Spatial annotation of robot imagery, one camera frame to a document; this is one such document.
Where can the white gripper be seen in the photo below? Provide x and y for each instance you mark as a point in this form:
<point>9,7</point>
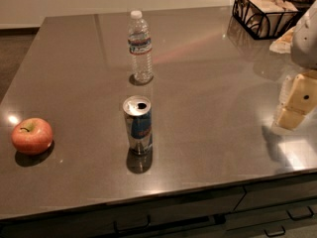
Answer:
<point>305,40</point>

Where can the redbull can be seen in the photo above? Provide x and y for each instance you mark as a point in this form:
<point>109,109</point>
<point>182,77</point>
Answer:
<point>138,118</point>

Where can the clear plastic water bottle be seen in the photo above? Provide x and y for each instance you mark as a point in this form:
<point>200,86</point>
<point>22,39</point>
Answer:
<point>140,48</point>

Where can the cream packet on counter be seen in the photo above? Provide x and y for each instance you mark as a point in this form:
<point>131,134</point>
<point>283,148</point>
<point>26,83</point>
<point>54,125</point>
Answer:
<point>282,45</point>

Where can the red apple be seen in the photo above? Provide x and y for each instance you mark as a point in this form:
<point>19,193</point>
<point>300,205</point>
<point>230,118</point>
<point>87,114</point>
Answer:
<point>32,136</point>

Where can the black wire basket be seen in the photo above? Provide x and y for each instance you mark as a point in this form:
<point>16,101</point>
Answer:
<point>265,19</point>

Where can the upper right drawer handle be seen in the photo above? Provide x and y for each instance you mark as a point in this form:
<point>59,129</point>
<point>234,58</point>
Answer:
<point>300,213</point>

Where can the drawer handle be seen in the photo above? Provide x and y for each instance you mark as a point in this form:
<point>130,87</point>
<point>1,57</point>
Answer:
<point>274,232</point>
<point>300,213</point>
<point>129,230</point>

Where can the lower right drawer handle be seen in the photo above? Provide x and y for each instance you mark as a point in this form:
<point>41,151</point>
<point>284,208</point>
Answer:
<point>274,232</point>

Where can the left drawer handle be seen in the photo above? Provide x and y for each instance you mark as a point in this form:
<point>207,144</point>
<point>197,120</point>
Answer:
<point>129,230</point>

